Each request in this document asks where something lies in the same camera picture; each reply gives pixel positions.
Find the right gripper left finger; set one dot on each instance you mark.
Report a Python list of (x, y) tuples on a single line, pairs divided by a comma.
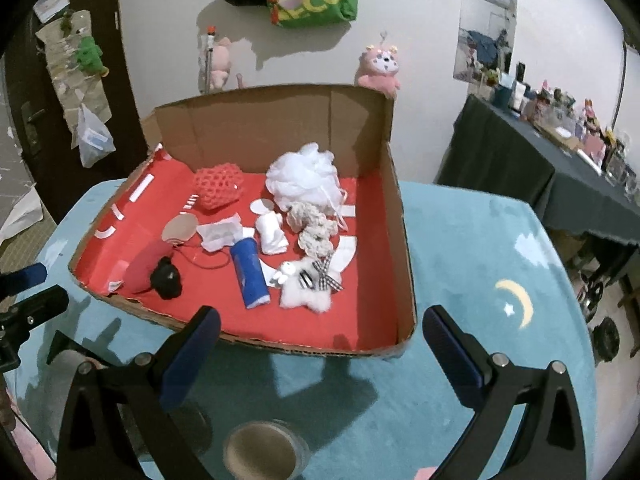
[(94, 443)]

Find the green plush on door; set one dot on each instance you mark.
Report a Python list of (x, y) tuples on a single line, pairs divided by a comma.
[(89, 57)]

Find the red cushion with black pompom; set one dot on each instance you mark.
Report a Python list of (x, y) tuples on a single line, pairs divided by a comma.
[(153, 269)]

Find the plastic bag on door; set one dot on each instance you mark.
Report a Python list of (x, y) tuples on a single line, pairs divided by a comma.
[(94, 141)]

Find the red cardboard box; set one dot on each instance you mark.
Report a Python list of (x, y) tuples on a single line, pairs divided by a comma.
[(277, 206)]

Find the white mesh bath pouf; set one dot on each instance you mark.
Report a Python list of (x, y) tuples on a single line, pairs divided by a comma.
[(306, 176)]

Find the white tissue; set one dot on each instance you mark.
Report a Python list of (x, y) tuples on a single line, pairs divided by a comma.
[(272, 238)]

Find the white tissue pack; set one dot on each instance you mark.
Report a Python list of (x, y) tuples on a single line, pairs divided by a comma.
[(220, 234)]

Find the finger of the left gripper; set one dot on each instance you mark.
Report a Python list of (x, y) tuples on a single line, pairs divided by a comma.
[(35, 310), (13, 283)]

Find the pink plush toy on wall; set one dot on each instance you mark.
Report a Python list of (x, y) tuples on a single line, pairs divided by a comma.
[(378, 68)]

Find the wall mirror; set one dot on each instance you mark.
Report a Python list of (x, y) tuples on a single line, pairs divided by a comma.
[(485, 38)]

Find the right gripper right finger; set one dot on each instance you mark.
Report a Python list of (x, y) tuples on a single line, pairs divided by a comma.
[(549, 443)]

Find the blue cylinder roll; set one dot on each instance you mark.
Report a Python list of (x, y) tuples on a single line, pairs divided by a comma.
[(254, 289)]

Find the dark cloth covered side table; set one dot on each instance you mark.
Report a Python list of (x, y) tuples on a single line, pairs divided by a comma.
[(492, 151)]

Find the red foam net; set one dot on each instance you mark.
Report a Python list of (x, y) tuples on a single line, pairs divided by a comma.
[(218, 186)]

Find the white furry star bow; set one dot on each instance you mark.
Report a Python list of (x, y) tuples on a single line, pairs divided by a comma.
[(308, 283)]

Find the teal plush tablecloth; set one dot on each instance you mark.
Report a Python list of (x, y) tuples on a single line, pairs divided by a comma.
[(484, 258)]

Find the small glass jar gold beads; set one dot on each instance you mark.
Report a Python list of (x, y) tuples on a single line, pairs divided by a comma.
[(265, 449)]

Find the pink pig plush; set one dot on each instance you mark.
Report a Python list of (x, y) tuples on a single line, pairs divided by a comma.
[(221, 64)]

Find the cream scrunchie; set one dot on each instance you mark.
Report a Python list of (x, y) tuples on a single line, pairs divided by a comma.
[(313, 228)]

